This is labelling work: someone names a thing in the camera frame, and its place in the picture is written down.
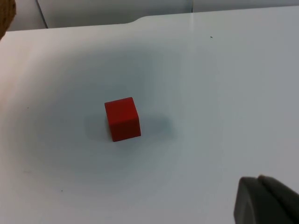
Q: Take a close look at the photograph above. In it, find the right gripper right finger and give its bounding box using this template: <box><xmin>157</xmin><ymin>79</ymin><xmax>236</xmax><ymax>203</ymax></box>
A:
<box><xmin>257</xmin><ymin>175</ymin><xmax>299</xmax><ymax>224</ymax></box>

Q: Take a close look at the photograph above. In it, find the brown wicker basket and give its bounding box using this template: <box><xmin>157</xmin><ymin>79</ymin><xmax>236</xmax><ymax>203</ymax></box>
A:
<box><xmin>0</xmin><ymin>0</ymin><xmax>17</xmax><ymax>42</ymax></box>

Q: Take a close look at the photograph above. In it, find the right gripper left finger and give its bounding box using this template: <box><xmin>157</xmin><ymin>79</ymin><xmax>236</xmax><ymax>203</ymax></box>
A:
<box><xmin>234</xmin><ymin>176</ymin><xmax>292</xmax><ymax>224</ymax></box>

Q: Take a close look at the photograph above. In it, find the red cube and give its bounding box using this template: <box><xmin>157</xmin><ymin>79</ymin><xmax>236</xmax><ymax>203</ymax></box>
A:
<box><xmin>104</xmin><ymin>97</ymin><xmax>142</xmax><ymax>143</ymax></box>

